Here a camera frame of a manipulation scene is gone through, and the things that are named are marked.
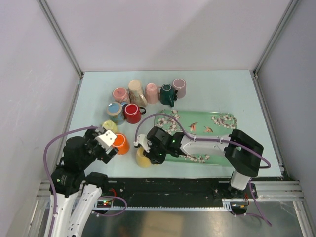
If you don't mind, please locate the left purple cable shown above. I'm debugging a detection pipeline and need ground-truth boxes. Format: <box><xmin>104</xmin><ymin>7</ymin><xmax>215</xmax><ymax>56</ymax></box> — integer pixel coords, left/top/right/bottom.
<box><xmin>43</xmin><ymin>125</ymin><xmax>128</xmax><ymax>237</ymax></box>

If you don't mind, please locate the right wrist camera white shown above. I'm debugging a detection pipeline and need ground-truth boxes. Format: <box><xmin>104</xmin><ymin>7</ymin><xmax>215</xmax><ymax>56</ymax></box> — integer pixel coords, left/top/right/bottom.
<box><xmin>133</xmin><ymin>134</ymin><xmax>150</xmax><ymax>152</ymax></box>

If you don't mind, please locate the dark green mug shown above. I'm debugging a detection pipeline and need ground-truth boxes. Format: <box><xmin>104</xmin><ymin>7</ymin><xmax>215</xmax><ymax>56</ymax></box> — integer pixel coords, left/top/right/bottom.
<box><xmin>159</xmin><ymin>84</ymin><xmax>178</xmax><ymax>107</ymax></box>

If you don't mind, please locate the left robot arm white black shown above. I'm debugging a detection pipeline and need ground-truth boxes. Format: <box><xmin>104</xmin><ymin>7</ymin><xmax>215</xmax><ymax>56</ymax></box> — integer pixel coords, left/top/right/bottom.
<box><xmin>44</xmin><ymin>126</ymin><xmax>118</xmax><ymax>237</ymax></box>

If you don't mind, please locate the green floral tray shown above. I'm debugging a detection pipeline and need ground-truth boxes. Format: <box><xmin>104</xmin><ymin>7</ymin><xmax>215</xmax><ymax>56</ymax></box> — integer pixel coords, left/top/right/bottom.
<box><xmin>154</xmin><ymin>109</ymin><xmax>237</xmax><ymax>166</ymax></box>

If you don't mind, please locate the mauve mug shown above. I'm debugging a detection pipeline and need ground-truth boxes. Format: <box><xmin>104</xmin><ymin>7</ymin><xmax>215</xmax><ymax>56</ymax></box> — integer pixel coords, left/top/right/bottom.
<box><xmin>172</xmin><ymin>79</ymin><xmax>187</xmax><ymax>99</ymax></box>

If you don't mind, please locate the pink mug left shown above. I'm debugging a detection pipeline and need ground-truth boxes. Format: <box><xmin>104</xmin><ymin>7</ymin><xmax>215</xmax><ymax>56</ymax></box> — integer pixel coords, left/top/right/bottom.
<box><xmin>112</xmin><ymin>87</ymin><xmax>130</xmax><ymax>104</ymax></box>

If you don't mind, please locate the yellow mug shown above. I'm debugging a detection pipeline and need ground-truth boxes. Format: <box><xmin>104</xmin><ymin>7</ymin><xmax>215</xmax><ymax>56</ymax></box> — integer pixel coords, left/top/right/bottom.
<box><xmin>136</xmin><ymin>147</ymin><xmax>152</xmax><ymax>168</ymax></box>

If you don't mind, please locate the blue floral mug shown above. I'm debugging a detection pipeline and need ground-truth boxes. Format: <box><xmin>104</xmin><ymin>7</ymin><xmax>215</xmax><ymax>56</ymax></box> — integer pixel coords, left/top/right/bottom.
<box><xmin>106</xmin><ymin>102</ymin><xmax>125</xmax><ymax>125</ymax></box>

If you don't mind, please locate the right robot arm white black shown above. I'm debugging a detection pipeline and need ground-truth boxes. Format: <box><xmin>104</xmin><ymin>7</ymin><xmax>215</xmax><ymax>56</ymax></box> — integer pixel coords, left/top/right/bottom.
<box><xmin>134</xmin><ymin>126</ymin><xmax>264</xmax><ymax>198</ymax></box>

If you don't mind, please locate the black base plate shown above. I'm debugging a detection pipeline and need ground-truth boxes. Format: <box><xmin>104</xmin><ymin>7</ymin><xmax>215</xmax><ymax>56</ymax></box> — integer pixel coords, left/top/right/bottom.
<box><xmin>102</xmin><ymin>178</ymin><xmax>258</xmax><ymax>208</ymax></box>

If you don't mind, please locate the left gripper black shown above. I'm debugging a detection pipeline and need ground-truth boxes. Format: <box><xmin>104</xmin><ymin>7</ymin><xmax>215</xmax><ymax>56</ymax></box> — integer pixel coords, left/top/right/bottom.
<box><xmin>79</xmin><ymin>125</ymin><xmax>119</xmax><ymax>167</ymax></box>

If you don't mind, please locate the light green mug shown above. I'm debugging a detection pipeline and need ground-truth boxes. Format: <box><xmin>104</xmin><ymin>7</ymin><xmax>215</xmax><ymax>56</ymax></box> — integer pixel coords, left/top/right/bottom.
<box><xmin>102</xmin><ymin>120</ymin><xmax>119</xmax><ymax>134</ymax></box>

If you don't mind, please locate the orange mug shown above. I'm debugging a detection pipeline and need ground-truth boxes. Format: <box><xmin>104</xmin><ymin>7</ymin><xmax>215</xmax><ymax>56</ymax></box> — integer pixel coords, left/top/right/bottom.
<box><xmin>112</xmin><ymin>133</ymin><xmax>130</xmax><ymax>155</ymax></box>

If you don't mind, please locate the cream floral mug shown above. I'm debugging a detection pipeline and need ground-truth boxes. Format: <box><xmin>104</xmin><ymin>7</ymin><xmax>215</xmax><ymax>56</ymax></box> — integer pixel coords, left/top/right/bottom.
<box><xmin>128</xmin><ymin>80</ymin><xmax>148</xmax><ymax>107</ymax></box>

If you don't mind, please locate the light pink mug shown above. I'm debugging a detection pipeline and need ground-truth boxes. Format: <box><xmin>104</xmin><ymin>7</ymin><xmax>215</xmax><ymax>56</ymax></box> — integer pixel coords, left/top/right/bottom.
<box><xmin>145</xmin><ymin>83</ymin><xmax>159</xmax><ymax>104</ymax></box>

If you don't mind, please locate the red mug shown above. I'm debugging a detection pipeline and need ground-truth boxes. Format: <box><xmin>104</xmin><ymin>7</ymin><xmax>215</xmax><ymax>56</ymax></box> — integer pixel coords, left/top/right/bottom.
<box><xmin>124</xmin><ymin>103</ymin><xmax>147</xmax><ymax>124</ymax></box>

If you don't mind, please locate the grey cable duct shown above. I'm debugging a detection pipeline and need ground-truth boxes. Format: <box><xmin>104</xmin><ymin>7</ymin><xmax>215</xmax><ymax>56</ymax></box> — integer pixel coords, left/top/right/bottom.
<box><xmin>92</xmin><ymin>200</ymin><xmax>247</xmax><ymax>212</ymax></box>

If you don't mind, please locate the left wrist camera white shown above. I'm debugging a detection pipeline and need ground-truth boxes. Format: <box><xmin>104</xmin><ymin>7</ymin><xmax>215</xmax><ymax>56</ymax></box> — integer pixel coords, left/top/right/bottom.
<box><xmin>95</xmin><ymin>130</ymin><xmax>117</xmax><ymax>149</ymax></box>

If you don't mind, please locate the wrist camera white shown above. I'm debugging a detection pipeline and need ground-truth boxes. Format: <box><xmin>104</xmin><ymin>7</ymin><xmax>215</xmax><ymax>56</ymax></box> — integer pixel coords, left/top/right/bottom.
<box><xmin>133</xmin><ymin>134</ymin><xmax>150</xmax><ymax>152</ymax></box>
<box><xmin>95</xmin><ymin>130</ymin><xmax>117</xmax><ymax>149</ymax></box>

